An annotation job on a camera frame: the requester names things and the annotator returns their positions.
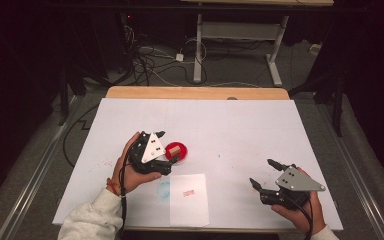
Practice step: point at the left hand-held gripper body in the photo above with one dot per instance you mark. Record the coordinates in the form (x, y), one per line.
(151, 148)

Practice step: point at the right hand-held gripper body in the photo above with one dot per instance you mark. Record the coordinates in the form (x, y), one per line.
(296, 181)

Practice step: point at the wooden stamp block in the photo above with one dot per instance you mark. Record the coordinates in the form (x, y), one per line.
(174, 150)

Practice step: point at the round red ink pad dish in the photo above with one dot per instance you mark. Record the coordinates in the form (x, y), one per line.
(182, 154)

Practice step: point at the person's left hand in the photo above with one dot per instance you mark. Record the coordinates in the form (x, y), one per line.
(133, 178)

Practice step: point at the person's right hand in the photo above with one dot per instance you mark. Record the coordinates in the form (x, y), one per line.
(301, 218)

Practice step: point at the white paper sheet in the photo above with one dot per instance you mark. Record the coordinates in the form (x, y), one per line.
(188, 210)

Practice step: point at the wooden table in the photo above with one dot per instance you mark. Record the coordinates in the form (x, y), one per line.
(196, 92)

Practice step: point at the white board table cover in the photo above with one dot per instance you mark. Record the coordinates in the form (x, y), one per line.
(226, 133)

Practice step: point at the white power adapter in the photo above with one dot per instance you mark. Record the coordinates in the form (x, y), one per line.
(179, 57)

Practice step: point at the black metal stand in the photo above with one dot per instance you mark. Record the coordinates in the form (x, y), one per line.
(65, 96)
(338, 106)

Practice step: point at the metal floor rail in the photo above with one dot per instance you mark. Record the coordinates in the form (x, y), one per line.
(360, 186)
(30, 190)

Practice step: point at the white frame desk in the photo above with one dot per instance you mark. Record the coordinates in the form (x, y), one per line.
(240, 30)

